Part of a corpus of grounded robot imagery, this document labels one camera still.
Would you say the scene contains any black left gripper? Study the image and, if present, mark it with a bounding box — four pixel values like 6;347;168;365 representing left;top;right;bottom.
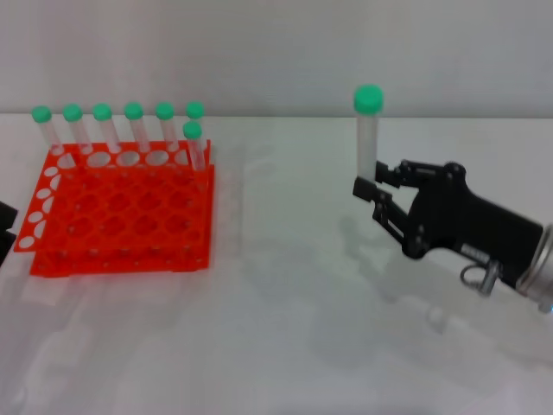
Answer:
0;201;20;265

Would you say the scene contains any green capped test tube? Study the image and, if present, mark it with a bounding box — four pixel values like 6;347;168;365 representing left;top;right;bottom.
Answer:
185;100;208;144
155;101;181;153
61;103;90;155
31;105;64;155
353;84;385;181
181;121;207;172
124;101;150;153
92;102;123;154

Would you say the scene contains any orange test tube rack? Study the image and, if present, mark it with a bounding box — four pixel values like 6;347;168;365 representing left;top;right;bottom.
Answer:
12;138;216;277

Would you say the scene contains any wrist cable with metal plug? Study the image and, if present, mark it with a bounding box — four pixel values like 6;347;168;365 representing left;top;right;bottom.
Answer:
460;261;504;296

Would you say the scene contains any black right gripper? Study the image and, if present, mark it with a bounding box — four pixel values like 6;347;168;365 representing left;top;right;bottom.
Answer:
353;159;543;289

